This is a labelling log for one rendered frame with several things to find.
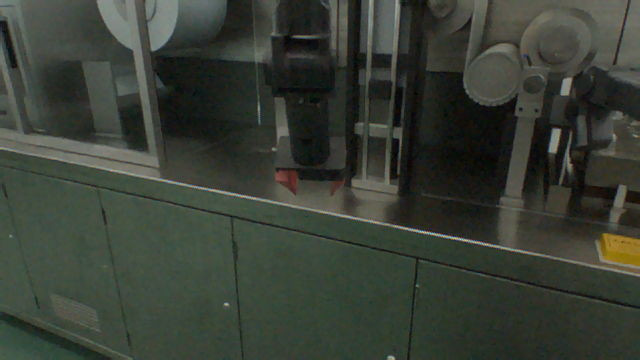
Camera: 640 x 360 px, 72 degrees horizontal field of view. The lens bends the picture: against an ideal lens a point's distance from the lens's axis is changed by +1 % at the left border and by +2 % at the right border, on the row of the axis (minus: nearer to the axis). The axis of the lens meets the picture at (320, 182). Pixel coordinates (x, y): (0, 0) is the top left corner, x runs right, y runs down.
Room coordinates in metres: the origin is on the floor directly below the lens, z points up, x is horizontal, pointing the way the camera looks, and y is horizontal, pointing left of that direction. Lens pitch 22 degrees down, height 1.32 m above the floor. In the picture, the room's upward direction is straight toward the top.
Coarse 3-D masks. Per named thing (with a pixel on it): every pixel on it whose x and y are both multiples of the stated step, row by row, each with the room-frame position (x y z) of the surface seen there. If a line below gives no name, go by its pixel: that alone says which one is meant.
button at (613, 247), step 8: (600, 240) 0.73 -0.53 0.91; (608, 240) 0.71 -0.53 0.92; (616, 240) 0.71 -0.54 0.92; (624, 240) 0.71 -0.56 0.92; (632, 240) 0.71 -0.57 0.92; (608, 248) 0.68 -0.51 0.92; (616, 248) 0.68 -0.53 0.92; (624, 248) 0.68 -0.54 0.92; (632, 248) 0.68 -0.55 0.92; (608, 256) 0.67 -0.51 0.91; (616, 256) 0.67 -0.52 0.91; (624, 256) 0.66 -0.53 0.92; (632, 256) 0.66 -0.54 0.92; (632, 264) 0.66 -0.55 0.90
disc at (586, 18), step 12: (552, 12) 0.98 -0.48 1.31; (564, 12) 0.97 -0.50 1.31; (576, 12) 0.96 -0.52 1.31; (540, 24) 0.98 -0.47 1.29; (588, 24) 0.95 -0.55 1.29; (528, 36) 0.99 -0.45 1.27; (588, 60) 0.94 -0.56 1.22; (552, 72) 0.97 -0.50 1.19; (564, 72) 0.96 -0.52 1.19; (576, 72) 0.95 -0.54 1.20
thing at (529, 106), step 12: (528, 72) 0.96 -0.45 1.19; (540, 72) 0.95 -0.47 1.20; (528, 96) 0.96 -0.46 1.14; (540, 96) 0.95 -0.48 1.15; (516, 108) 0.93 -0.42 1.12; (528, 108) 0.92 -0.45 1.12; (540, 108) 0.91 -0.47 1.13; (528, 120) 0.94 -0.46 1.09; (516, 132) 0.95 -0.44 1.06; (528, 132) 0.94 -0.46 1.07; (516, 144) 0.95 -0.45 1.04; (528, 144) 0.94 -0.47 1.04; (516, 156) 0.95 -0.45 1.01; (516, 168) 0.95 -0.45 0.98; (516, 180) 0.94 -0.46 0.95; (504, 192) 0.96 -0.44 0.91; (516, 192) 0.94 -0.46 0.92
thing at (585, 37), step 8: (560, 16) 0.97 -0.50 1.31; (568, 16) 0.96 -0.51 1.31; (544, 24) 0.98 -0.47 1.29; (552, 24) 0.97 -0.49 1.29; (560, 24) 0.97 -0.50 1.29; (568, 24) 0.96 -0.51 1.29; (576, 24) 0.95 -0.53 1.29; (584, 24) 0.95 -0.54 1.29; (536, 32) 0.98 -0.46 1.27; (544, 32) 0.98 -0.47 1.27; (584, 32) 0.95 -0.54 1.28; (536, 40) 0.98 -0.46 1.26; (584, 40) 0.94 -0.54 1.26; (528, 48) 0.99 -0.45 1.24; (536, 48) 0.98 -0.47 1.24; (584, 48) 0.94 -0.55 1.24; (536, 56) 0.98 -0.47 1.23; (576, 56) 0.95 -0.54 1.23; (584, 56) 0.94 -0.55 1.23; (536, 64) 0.98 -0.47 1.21; (544, 64) 0.97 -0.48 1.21; (552, 64) 0.97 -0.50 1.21; (560, 64) 0.96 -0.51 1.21; (568, 64) 0.95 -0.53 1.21; (576, 64) 0.95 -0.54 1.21
